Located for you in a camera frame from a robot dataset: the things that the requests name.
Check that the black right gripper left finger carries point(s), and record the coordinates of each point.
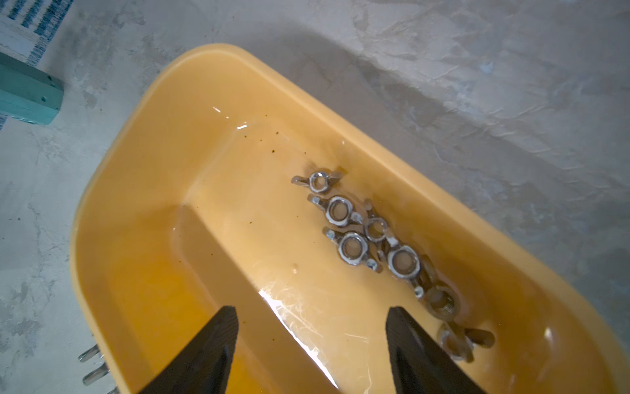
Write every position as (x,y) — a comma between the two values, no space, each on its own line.
(204,365)

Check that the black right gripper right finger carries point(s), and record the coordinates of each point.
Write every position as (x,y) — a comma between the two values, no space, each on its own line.
(418,364)

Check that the yellow plastic storage box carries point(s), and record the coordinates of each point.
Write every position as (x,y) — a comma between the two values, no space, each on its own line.
(192,208)

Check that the silver wing nut in box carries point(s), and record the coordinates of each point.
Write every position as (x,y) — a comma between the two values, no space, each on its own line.
(405,263)
(338,210)
(440,299)
(354,248)
(458,342)
(377,229)
(319,182)

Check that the green spray bottle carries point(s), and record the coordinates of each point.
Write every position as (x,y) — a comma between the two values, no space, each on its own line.
(27,94)

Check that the black wire shelf rack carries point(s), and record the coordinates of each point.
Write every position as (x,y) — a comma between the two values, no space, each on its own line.
(96,376)

